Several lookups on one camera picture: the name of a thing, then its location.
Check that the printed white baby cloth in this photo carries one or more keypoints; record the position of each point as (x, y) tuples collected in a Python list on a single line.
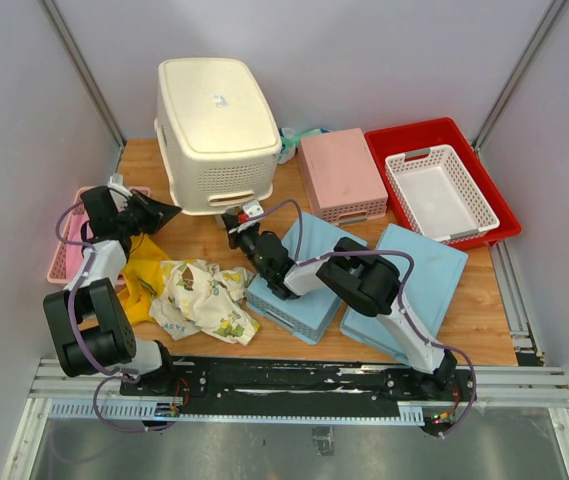
[(200, 297)]

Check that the blue perforated basket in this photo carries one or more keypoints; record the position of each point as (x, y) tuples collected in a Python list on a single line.
[(309, 316), (430, 276)]

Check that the pink basket with clothes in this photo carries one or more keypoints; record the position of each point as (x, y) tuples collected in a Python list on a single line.
[(61, 250)]

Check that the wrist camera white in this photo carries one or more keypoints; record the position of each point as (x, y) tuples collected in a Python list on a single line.
[(119, 193), (250, 214)]

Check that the pink cloth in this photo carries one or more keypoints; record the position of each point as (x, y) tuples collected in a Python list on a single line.
[(73, 256)]

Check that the large cream laundry basket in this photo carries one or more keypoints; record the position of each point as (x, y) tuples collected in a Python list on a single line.
[(218, 138)]

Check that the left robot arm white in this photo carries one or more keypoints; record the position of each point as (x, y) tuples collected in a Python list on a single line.
[(90, 330)]

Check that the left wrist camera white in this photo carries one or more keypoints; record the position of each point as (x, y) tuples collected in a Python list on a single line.
[(119, 193)]

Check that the teal white sock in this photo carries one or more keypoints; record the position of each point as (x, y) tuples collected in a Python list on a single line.
[(291, 141)]

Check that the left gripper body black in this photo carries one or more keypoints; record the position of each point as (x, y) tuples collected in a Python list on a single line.
[(128, 218)]

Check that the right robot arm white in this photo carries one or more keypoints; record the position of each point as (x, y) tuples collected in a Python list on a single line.
[(396, 294)]

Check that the pink perforated basket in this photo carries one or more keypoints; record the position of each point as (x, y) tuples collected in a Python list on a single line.
[(342, 181)]

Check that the white perforated basket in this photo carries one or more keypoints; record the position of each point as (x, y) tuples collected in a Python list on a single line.
[(438, 195)]

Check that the yellow cloth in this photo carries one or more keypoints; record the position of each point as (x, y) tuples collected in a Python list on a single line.
[(143, 279)]

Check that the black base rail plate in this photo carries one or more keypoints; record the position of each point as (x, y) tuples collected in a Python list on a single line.
[(298, 388)]

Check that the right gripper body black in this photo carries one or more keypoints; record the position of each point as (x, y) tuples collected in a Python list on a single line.
[(247, 240)]

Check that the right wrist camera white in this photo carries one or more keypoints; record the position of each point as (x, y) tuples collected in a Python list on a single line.
[(250, 214)]

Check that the red plastic tray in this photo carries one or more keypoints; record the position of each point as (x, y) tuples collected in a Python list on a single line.
[(430, 133)]

